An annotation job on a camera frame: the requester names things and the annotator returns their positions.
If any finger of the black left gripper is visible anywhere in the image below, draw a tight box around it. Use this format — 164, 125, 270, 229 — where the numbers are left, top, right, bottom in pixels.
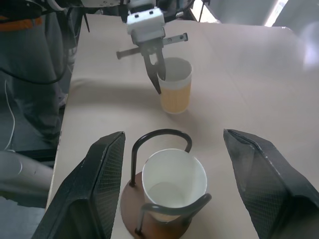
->
155, 49, 167, 81
143, 53, 162, 96

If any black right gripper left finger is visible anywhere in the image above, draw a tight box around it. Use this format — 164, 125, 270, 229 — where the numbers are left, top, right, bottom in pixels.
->
32, 131, 126, 239

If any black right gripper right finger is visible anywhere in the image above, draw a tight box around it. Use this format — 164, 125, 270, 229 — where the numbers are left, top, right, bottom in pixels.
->
223, 128, 319, 239

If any white paper cup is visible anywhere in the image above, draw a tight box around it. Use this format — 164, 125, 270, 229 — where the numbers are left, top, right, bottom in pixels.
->
141, 148, 208, 223

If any silver robot body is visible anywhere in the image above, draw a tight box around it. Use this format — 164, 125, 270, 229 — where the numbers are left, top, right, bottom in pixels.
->
0, 150, 55, 200

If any person in grey trousers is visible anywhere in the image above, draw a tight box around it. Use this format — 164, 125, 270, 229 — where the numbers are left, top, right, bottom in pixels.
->
0, 0, 83, 150

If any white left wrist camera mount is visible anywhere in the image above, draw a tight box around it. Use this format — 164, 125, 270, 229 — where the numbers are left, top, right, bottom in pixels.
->
126, 6, 166, 47

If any black wire cup holder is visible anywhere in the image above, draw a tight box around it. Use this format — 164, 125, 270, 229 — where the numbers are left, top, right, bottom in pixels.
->
120, 128, 212, 237

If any thin white cable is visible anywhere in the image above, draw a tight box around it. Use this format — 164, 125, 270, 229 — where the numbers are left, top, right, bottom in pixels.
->
4, 79, 16, 151

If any black floor cable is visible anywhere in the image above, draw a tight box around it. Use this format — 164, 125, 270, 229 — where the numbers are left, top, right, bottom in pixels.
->
0, 59, 70, 84

